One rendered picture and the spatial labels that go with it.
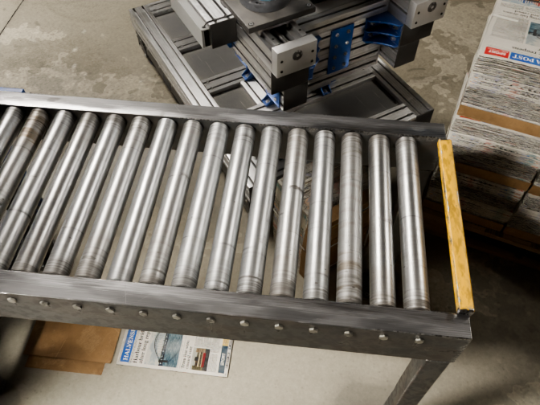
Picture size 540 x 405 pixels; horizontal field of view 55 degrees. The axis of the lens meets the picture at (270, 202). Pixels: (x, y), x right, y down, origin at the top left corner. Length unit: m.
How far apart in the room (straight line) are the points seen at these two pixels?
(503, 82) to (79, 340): 1.55
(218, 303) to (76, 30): 2.34
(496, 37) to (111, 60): 1.90
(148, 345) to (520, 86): 1.39
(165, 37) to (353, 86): 0.89
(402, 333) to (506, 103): 0.84
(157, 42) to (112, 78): 0.35
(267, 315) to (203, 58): 1.64
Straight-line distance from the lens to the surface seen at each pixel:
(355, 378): 1.81
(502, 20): 1.69
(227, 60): 2.42
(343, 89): 2.27
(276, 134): 1.26
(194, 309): 1.01
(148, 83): 2.69
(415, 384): 1.27
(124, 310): 1.06
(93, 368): 1.89
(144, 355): 1.86
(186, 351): 1.83
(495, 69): 1.57
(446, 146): 1.27
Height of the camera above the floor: 1.70
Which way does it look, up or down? 53 degrees down
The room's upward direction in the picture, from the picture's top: straight up
